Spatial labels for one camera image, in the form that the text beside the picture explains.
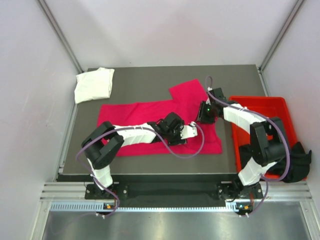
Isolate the red plastic bin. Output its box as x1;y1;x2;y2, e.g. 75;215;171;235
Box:
229;95;298;172

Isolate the folded white t-shirt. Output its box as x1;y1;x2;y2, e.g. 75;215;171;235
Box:
74;67;115;104

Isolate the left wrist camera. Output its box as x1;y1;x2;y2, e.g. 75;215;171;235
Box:
180;121;198;140

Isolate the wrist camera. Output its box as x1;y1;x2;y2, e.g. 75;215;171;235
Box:
206;87;226;105
180;121;198;140

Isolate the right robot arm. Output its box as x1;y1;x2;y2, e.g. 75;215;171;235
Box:
196;99;290;198

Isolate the left aluminium frame post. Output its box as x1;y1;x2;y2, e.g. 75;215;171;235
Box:
36;0;83;74

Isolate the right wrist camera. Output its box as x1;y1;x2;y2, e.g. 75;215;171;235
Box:
206;87;226;105

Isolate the aluminium frame post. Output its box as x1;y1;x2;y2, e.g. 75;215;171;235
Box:
258;0;306;74
36;0;83;74

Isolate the pink t-shirt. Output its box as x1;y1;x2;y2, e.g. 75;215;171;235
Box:
97;79;223;155

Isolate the slotted grey cable duct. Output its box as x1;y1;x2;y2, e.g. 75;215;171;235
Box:
50;201;250;213

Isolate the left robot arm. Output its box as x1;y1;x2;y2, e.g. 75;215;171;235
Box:
81;112;198;199

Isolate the black t-shirt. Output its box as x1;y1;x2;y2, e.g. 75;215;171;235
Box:
238;141;312;183

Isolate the right aluminium frame post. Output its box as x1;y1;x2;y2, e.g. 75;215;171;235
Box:
258;0;306;74

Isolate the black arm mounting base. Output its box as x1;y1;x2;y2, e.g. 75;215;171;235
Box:
84;181;263;208

